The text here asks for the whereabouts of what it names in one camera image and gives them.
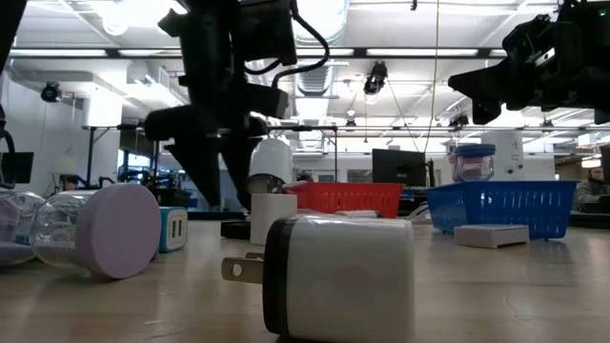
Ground black background rig frame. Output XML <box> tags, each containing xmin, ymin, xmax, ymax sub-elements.
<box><xmin>81</xmin><ymin>122</ymin><xmax>340</xmax><ymax>191</ymax></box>

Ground teal two-port wall charger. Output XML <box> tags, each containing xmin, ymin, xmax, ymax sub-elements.
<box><xmin>158</xmin><ymin>206</ymin><xmax>189</xmax><ymax>253</ymax></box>

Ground white charger with black face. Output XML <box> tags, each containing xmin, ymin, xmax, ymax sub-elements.
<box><xmin>220</xmin><ymin>212</ymin><xmax>416</xmax><ymax>343</ymax></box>

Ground white USB wall charger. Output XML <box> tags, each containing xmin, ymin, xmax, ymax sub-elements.
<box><xmin>250</xmin><ymin>192</ymin><xmax>298</xmax><ymax>246</ymax></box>

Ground white spot lamp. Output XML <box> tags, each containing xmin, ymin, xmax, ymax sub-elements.
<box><xmin>247</xmin><ymin>137</ymin><xmax>295</xmax><ymax>195</ymax></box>

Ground red plastic basket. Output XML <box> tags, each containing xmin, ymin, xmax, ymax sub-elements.
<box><xmin>284</xmin><ymin>181</ymin><xmax>405</xmax><ymax>220</ymax></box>

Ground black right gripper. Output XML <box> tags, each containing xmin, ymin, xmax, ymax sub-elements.
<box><xmin>447</xmin><ymin>13</ymin><xmax>610</xmax><ymax>126</ymax></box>

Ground black overhead light bar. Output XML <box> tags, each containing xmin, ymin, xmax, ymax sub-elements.
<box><xmin>8</xmin><ymin>46</ymin><xmax>509</xmax><ymax>60</ymax></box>

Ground silver ceiling air duct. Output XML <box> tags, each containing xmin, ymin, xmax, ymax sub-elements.
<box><xmin>291</xmin><ymin>0</ymin><xmax>352</xmax><ymax>99</ymax></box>

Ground black computer monitor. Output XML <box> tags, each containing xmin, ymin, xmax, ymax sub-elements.
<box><xmin>0</xmin><ymin>151</ymin><xmax>35</xmax><ymax>186</ymax></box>
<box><xmin>371</xmin><ymin>148</ymin><xmax>428</xmax><ymax>188</ymax></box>

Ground white digital clock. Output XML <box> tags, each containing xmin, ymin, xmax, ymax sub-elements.
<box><xmin>453</xmin><ymin>223</ymin><xmax>531</xmax><ymax>250</ymax></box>

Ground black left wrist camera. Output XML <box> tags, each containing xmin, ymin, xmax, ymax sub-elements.
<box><xmin>247</xmin><ymin>83</ymin><xmax>291</xmax><ymax>119</ymax></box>

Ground small silver white charger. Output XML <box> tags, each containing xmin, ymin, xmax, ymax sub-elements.
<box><xmin>334</xmin><ymin>209</ymin><xmax>382</xmax><ymax>220</ymax></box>

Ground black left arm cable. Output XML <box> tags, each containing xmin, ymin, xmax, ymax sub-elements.
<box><xmin>242</xmin><ymin>0</ymin><xmax>332</xmax><ymax>91</ymax></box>

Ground black overhead camera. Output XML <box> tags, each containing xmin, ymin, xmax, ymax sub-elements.
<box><xmin>362</xmin><ymin>60</ymin><xmax>390</xmax><ymax>96</ymax></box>

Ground black aluminium table frame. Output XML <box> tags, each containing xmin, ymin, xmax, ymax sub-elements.
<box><xmin>187</xmin><ymin>209</ymin><xmax>610</xmax><ymax>231</ymax></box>

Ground blue plastic basket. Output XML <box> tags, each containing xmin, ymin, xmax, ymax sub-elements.
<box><xmin>425</xmin><ymin>179</ymin><xmax>581</xmax><ymax>241</ymax></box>

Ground black digital clock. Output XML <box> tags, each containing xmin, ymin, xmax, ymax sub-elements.
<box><xmin>220</xmin><ymin>219</ymin><xmax>253</xmax><ymax>240</ymax></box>

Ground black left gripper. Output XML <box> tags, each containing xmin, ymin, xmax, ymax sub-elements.
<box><xmin>144</xmin><ymin>47</ymin><xmax>269</xmax><ymax>212</ymax></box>

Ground purple sand timer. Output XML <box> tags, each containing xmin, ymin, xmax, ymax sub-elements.
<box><xmin>0</xmin><ymin>183</ymin><xmax>163</xmax><ymax>281</ymax></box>

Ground white cylindrical appliance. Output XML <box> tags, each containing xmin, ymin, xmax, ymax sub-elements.
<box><xmin>480</xmin><ymin>131</ymin><xmax>525</xmax><ymax>182</ymax></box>

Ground clear jars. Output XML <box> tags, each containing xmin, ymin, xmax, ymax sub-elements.
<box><xmin>452</xmin><ymin>143</ymin><xmax>497</xmax><ymax>183</ymax></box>

